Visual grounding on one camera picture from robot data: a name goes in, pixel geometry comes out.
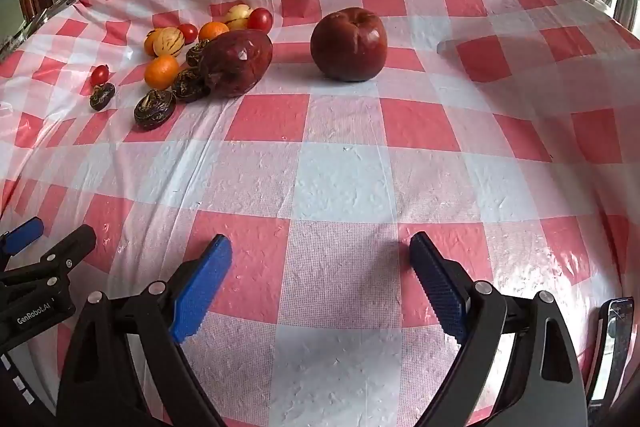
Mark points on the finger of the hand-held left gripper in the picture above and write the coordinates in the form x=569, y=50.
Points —
x=70, y=249
x=22, y=231

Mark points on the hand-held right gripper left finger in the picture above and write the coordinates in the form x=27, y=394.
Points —
x=205, y=287

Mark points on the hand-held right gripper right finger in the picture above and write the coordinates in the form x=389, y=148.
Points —
x=440, y=287

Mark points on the dark water chestnut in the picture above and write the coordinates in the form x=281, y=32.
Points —
x=189, y=85
x=196, y=54
x=154, y=109
x=101, y=97

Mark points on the dark red mango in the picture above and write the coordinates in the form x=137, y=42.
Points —
x=235, y=62

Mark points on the striped yellow pepino melon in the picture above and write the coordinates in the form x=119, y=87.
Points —
x=237, y=16
x=169, y=41

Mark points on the red apple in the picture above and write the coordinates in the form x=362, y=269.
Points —
x=350, y=47

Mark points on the red cherry tomato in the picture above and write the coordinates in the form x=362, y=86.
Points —
x=260, y=20
x=100, y=75
x=188, y=33

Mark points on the pink checked tablecloth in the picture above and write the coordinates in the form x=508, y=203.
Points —
x=345, y=187

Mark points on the metal appliance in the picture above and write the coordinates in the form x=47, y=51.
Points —
x=629, y=2

